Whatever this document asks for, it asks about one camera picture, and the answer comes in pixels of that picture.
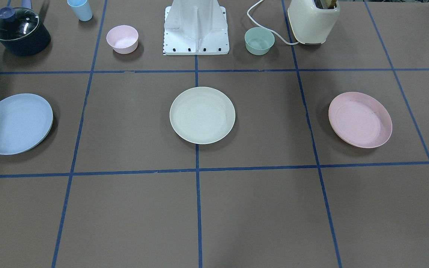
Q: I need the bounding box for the green bowl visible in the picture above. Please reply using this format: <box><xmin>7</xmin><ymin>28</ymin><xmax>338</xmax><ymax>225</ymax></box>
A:
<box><xmin>244</xmin><ymin>27</ymin><xmax>275</xmax><ymax>55</ymax></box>

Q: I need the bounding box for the cream plate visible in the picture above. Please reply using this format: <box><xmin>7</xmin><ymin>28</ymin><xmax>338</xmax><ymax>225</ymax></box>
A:
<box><xmin>169</xmin><ymin>87</ymin><xmax>236</xmax><ymax>144</ymax></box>

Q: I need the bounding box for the dark blue lidded pot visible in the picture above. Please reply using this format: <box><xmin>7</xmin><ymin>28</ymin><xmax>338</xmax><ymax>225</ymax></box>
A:
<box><xmin>0</xmin><ymin>0</ymin><xmax>51</xmax><ymax>56</ymax></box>

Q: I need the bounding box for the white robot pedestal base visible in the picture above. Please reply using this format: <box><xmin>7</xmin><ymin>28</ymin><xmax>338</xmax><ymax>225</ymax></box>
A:
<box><xmin>162</xmin><ymin>0</ymin><xmax>230</xmax><ymax>55</ymax></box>

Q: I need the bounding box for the blue plate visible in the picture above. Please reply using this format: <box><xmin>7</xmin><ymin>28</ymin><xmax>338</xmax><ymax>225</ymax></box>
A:
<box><xmin>0</xmin><ymin>93</ymin><xmax>53</xmax><ymax>155</ymax></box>

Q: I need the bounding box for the pink plate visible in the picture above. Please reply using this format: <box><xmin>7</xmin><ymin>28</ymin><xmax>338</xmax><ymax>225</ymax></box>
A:
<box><xmin>328</xmin><ymin>92</ymin><xmax>392</xmax><ymax>148</ymax></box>

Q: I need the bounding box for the cream toaster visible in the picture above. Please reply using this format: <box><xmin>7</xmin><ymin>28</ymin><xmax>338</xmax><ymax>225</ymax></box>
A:
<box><xmin>287</xmin><ymin>0</ymin><xmax>340</xmax><ymax>45</ymax></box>

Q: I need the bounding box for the light blue cup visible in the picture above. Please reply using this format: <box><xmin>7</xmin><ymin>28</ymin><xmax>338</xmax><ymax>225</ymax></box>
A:
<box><xmin>67</xmin><ymin>0</ymin><xmax>93</xmax><ymax>22</ymax></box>

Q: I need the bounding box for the white toaster cable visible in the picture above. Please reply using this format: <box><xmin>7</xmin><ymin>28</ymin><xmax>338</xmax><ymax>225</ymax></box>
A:
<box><xmin>247</xmin><ymin>0</ymin><xmax>299</xmax><ymax>46</ymax></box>

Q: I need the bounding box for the pink bowl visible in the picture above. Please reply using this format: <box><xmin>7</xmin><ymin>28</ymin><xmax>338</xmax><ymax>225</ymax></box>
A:
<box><xmin>106</xmin><ymin>25</ymin><xmax>139</xmax><ymax>54</ymax></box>

